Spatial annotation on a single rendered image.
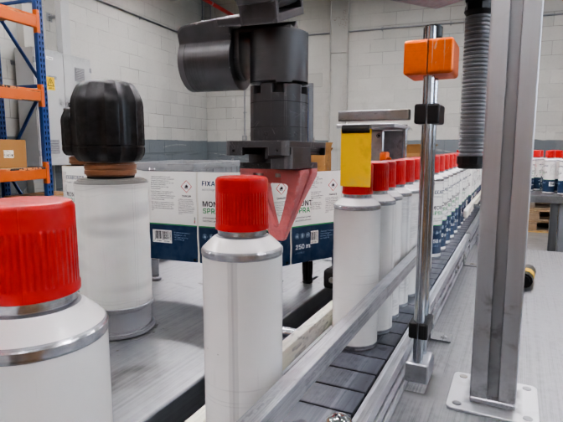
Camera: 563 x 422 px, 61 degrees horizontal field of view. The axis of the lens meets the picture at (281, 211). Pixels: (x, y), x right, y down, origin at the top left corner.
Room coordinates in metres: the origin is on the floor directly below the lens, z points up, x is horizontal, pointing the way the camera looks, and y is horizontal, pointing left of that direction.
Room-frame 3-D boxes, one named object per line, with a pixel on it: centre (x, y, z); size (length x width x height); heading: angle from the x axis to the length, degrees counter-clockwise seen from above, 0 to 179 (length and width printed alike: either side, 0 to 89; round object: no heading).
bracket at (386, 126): (0.94, -0.18, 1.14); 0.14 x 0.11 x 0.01; 154
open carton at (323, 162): (6.26, -0.43, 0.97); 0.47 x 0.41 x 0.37; 156
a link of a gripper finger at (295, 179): (0.49, 0.00, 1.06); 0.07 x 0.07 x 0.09; 65
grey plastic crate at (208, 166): (2.67, 0.52, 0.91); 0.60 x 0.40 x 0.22; 163
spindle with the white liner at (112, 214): (0.57, 0.20, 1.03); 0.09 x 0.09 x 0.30
